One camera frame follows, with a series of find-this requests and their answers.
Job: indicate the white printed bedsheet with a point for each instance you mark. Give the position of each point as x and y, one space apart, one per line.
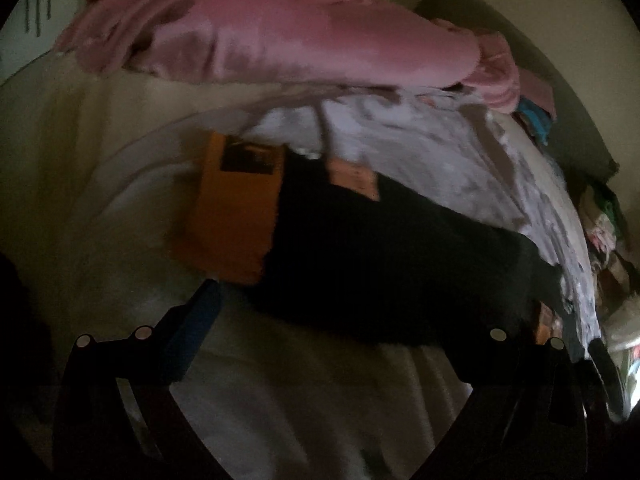
430 145

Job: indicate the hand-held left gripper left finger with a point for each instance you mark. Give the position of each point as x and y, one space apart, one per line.
194 327

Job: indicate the teal striped cloth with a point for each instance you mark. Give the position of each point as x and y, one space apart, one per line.
537 120

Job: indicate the white wardrobe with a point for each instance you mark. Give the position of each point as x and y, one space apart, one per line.
30 30

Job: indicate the grey headboard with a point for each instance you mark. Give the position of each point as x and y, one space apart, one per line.
567 125

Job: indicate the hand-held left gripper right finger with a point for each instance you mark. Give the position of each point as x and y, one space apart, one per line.
500 367

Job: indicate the pink folded cloth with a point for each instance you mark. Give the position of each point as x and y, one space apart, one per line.
537 90

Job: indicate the black and orange garment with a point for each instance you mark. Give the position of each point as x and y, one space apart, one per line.
380 255

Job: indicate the pile of folded clothes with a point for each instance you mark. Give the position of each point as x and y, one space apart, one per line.
605 230

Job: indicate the pink comforter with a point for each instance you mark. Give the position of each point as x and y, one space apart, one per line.
280 30

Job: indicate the cream mattress sheet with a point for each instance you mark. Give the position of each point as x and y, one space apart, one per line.
70 135

